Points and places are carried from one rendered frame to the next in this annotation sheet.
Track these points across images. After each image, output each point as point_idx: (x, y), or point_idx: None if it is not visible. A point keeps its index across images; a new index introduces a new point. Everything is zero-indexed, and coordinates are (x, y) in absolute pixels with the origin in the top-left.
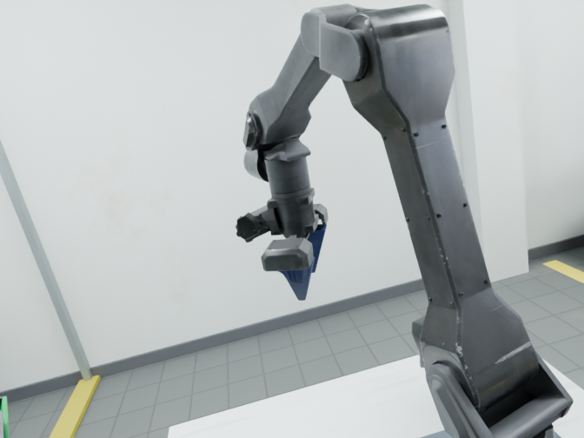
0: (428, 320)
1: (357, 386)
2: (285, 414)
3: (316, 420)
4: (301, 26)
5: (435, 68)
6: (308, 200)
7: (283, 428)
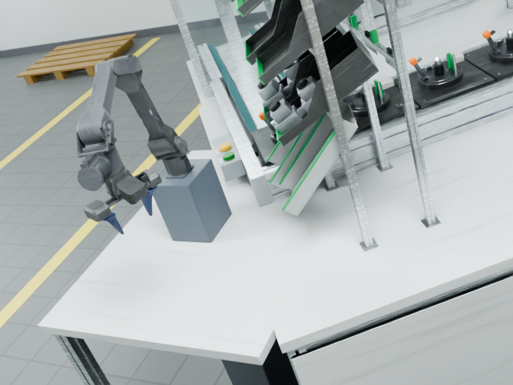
0: (166, 134)
1: (140, 327)
2: (189, 328)
3: (179, 315)
4: (113, 66)
5: None
6: None
7: (198, 318)
